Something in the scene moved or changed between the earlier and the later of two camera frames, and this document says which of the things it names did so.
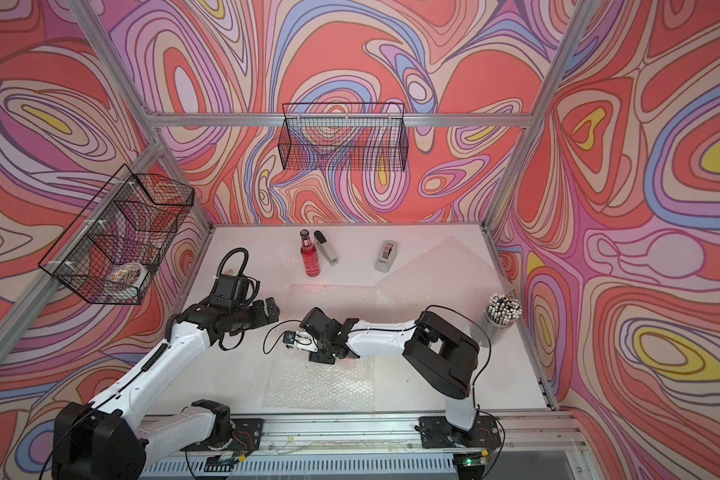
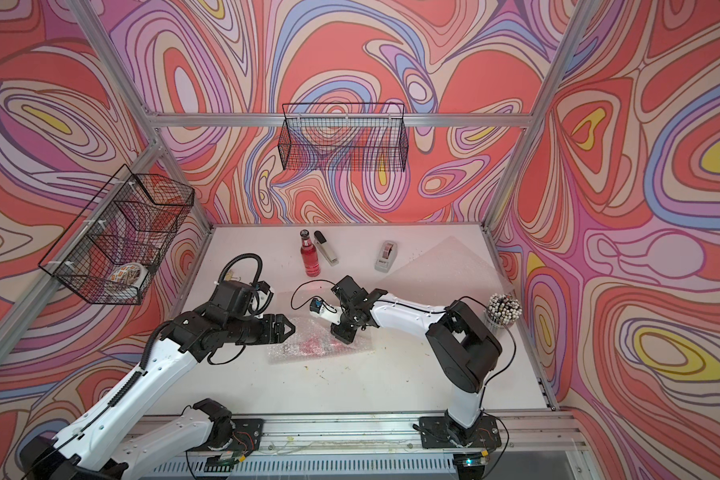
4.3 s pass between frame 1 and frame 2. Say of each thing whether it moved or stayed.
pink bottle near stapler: stayed
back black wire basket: stayed
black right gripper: moved
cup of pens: stayed
